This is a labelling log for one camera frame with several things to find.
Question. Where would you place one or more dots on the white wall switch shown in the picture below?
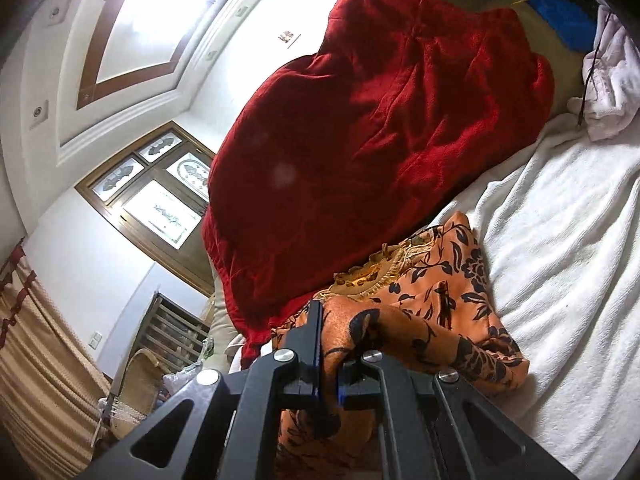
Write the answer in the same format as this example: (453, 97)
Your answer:
(95, 340)

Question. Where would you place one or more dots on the orange floral garment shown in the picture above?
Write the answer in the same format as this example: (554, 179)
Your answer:
(430, 305)

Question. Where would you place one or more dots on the wooden frosted glass window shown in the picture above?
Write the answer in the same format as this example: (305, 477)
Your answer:
(150, 195)

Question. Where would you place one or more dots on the white textured blanket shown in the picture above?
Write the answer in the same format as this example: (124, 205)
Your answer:
(560, 260)

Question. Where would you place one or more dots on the clear plastic bag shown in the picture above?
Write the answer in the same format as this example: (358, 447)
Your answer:
(182, 376)

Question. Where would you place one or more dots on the wooden slatted rack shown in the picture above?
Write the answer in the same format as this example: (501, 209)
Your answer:
(172, 327)

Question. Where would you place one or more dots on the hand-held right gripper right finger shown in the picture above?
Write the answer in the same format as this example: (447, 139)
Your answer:
(370, 371)

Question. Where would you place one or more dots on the wicker basket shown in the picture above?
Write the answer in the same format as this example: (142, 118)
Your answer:
(137, 385)

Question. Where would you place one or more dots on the white crumpled cloth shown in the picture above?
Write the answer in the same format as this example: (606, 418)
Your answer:
(611, 85)

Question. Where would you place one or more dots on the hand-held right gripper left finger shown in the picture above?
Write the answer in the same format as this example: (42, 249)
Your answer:
(315, 355)

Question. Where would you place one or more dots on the red fleece blanket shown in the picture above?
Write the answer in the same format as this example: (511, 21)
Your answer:
(360, 150)

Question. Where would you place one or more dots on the small wall sticker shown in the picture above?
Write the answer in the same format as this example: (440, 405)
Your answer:
(286, 37)

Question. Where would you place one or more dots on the beige curtain with red trim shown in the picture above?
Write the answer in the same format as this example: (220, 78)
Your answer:
(35, 360)

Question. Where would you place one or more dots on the cream pillow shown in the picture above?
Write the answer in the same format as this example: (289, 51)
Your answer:
(222, 320)

